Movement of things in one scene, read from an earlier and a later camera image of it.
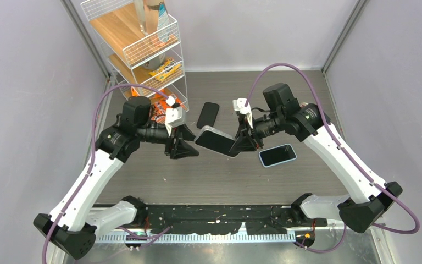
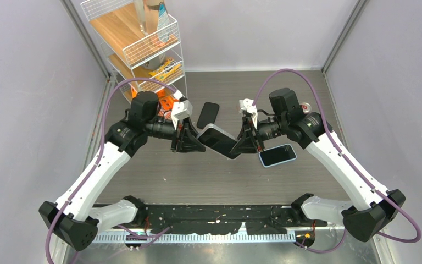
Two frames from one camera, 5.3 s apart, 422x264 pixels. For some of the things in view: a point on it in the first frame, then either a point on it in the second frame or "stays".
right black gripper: x=248 y=140 stays
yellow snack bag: x=165 y=71 stays
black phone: x=216 y=141 stays
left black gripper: x=180 y=149 to x=186 y=141
